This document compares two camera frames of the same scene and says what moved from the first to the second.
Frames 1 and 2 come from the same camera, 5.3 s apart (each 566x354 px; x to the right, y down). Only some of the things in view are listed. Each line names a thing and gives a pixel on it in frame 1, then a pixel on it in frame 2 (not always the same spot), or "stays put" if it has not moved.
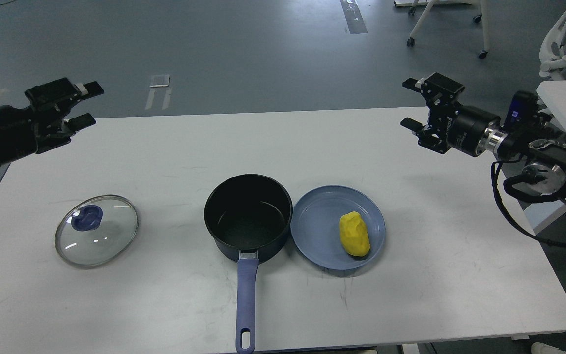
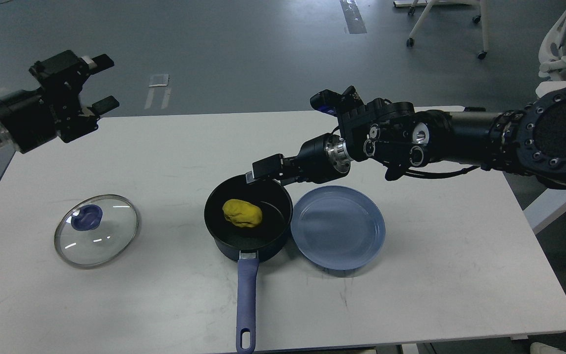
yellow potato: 354,233 → 242,213
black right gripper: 463,127 → 319,159
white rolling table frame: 412,4 stays put
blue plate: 315,225 stays put
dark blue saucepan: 249,217 stays put
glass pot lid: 96,230 stays put
